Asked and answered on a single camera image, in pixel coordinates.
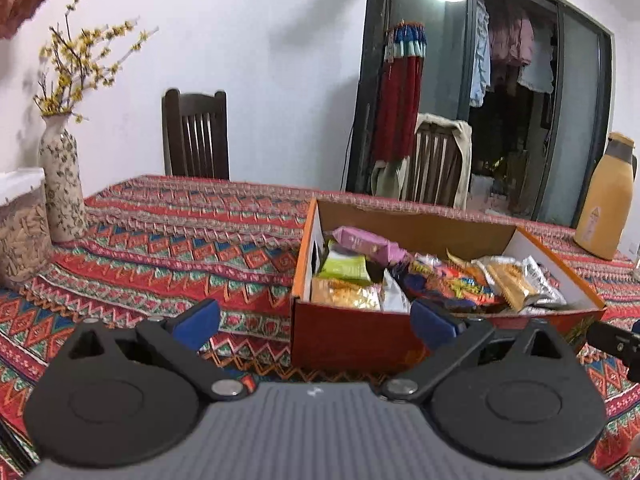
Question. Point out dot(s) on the black sliding door frame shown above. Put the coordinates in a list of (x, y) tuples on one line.
[(362, 85)]

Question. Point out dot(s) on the hanging blue shirt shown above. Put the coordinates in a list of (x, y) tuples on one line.
[(480, 55)]

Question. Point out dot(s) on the dark wooden chair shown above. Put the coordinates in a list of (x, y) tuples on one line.
[(197, 135)]

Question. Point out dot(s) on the red hanging tassel ornament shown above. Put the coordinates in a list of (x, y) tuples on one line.
[(400, 95)]

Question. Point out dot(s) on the pink snack packet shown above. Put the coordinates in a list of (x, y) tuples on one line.
[(365, 242)]

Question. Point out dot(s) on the clear container of seeds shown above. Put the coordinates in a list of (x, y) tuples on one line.
[(22, 235)]

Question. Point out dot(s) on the hanging white cloth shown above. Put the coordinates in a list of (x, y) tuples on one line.
[(537, 67)]

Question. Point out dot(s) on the patterned red tablecloth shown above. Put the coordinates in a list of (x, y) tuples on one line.
[(175, 260)]

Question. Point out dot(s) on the pale cloth bag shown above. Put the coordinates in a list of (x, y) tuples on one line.
[(389, 177)]

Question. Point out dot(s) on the white and green snack packet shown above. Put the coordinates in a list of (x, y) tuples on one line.
[(345, 267)]

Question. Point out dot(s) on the patterned ceramic vase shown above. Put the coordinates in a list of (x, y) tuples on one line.
[(62, 185)]

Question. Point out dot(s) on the orange cardboard box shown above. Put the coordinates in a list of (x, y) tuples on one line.
[(350, 335)]

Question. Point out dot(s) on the gold checked snack packet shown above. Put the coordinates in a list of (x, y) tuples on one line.
[(345, 295)]

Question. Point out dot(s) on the golden brown snack packet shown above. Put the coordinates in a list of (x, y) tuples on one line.
[(510, 285)]

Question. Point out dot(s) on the yellow flower branches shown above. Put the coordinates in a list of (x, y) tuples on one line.
[(80, 60)]

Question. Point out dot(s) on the chair draped with cloth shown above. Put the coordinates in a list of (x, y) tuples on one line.
[(462, 160)]

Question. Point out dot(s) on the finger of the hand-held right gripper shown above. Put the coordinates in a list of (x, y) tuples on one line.
[(615, 345)]

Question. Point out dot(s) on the white printed snack packet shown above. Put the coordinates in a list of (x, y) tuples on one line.
[(395, 295)]

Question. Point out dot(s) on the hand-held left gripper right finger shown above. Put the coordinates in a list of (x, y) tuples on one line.
[(432, 322)]

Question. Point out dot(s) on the hanging pink garment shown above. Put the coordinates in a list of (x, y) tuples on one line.
[(510, 37)]

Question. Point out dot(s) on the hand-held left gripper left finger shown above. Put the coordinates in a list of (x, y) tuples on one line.
[(197, 322)]

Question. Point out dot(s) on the red cartoon snack packet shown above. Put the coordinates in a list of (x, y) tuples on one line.
[(450, 285)]

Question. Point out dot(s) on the slatted wooden chair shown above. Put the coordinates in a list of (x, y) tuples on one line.
[(432, 170)]

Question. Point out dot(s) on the yellow thermos jug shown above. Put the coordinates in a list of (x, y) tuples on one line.
[(602, 205)]

